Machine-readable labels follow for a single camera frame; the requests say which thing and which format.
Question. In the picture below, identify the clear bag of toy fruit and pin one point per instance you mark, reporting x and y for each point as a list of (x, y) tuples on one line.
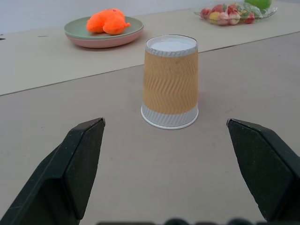
[(232, 14)]

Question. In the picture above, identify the green apple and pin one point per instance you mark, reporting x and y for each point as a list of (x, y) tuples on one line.
[(259, 3)]

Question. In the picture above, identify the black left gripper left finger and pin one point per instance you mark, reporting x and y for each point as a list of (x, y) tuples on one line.
[(68, 168)]

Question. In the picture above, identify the green plate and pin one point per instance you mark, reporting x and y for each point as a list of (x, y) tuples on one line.
[(77, 29)]

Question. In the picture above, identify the pink plate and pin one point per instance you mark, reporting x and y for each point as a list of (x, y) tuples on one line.
[(105, 42)]

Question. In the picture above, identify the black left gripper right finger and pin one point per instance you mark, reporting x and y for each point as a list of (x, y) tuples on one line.
[(264, 164)]

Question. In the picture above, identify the orange plush toy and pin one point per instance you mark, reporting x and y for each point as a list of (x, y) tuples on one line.
[(107, 21)]

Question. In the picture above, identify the brown ribbed paper cup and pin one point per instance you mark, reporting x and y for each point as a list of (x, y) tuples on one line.
[(170, 82)]

